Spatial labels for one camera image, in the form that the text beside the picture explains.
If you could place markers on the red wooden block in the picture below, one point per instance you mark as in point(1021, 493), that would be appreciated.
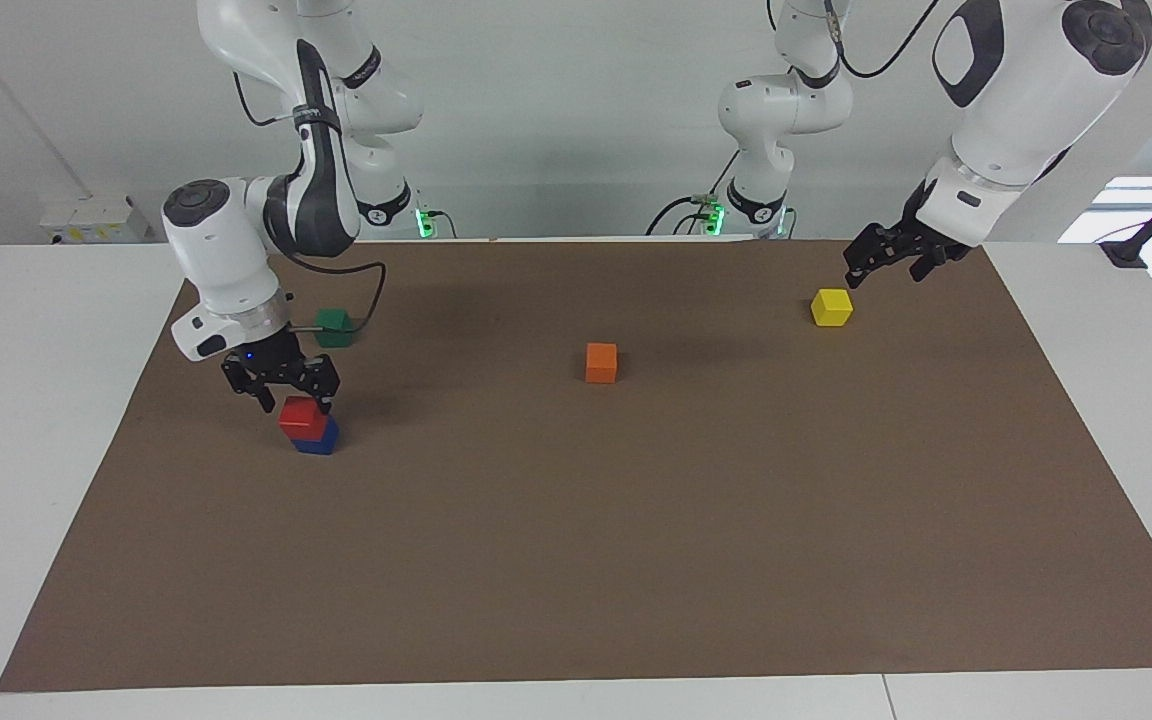
point(298, 420)

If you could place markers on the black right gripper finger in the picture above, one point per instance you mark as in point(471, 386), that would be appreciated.
point(248, 385)
point(324, 385)

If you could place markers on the white wall socket box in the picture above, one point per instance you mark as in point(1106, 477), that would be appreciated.
point(96, 220)

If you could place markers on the yellow wooden block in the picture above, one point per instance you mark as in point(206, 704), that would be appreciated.
point(831, 308)

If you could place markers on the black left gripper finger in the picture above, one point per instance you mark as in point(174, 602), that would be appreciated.
point(866, 255)
point(929, 265)

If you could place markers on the blue wooden block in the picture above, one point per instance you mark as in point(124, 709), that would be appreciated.
point(321, 442)

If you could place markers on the brown table mat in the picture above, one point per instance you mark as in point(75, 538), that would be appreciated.
point(636, 520)

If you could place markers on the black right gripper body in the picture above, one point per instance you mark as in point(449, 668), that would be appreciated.
point(281, 355)

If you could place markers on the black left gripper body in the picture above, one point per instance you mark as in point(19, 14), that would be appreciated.
point(921, 235)

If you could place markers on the orange wooden block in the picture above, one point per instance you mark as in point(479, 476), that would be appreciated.
point(601, 363)

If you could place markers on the green wooden block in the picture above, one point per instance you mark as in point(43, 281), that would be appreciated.
point(333, 328)

